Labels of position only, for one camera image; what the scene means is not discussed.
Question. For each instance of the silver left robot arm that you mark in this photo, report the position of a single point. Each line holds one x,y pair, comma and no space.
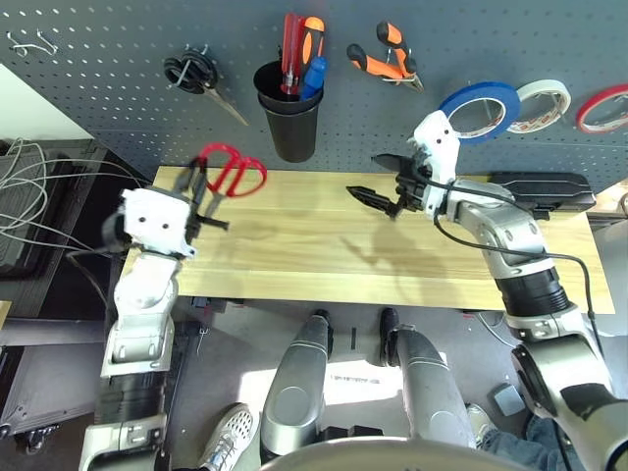
142,304

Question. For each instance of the silver robot torso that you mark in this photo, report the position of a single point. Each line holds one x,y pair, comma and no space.
392,461

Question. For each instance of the grey metal pegboard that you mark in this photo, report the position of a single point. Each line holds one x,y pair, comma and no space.
122,39

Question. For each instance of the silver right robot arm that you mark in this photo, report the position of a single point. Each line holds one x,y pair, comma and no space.
520,245

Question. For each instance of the dark flight case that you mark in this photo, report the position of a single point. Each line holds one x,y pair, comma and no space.
44,387

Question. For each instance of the black floor tape strip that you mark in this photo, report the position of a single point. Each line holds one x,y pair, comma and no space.
353,339

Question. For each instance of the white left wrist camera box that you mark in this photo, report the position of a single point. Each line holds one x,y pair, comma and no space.
152,216

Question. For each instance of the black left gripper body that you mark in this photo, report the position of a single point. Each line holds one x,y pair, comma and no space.
196,221

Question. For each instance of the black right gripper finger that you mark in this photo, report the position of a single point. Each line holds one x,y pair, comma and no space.
370,196
390,161

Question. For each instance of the orange black needle-nose pliers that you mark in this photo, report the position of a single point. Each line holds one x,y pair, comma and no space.
378,66

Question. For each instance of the black plastic cup holder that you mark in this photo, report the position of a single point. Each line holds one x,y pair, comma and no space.
294,137

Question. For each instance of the blue tape roll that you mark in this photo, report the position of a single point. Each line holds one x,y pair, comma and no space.
483,88

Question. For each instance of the tan cardboard piece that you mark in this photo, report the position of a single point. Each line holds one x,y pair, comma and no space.
4,314

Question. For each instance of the black equipment cabinet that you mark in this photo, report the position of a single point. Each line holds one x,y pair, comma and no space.
59,294

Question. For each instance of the white tape roll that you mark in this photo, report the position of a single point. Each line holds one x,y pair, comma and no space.
544,84

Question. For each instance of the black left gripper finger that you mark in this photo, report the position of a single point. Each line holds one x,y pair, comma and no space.
186,179
203,191

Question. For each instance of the grey foot pedal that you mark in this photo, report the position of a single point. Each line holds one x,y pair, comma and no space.
507,400

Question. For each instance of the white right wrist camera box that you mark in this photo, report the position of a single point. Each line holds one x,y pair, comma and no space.
439,142

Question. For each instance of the black plastic tool case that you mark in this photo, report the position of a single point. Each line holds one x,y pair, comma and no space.
554,189

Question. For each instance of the red tape roll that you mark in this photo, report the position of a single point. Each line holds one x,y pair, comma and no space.
603,93

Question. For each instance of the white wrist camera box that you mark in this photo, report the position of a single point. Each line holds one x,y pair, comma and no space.
152,216
439,142

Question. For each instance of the silver right robot leg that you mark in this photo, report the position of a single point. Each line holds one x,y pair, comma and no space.
427,392

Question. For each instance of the silver grey sneaker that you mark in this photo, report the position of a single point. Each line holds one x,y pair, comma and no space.
482,424

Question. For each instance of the silver robot leg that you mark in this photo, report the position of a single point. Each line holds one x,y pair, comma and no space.
427,392
294,392

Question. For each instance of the silver left robot leg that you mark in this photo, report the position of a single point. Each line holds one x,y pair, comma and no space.
294,392

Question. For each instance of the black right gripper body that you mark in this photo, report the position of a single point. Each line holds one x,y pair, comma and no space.
414,186

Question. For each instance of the white mesh sneaker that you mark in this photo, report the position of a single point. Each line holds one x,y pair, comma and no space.
230,436

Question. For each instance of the blue jeans leg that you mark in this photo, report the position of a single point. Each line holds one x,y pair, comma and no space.
539,446

